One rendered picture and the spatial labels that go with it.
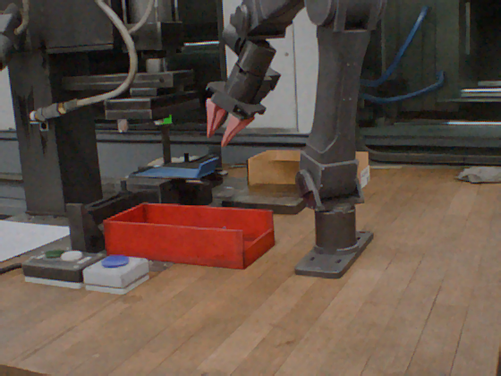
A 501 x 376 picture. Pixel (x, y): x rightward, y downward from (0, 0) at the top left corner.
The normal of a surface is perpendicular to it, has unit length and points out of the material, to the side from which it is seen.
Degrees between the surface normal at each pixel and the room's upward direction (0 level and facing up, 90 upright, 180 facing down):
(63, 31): 90
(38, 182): 90
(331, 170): 104
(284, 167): 90
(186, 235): 90
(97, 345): 0
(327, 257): 0
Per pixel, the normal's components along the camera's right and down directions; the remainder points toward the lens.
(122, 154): -0.47, 0.22
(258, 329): -0.06, -0.97
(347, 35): 0.42, 0.40
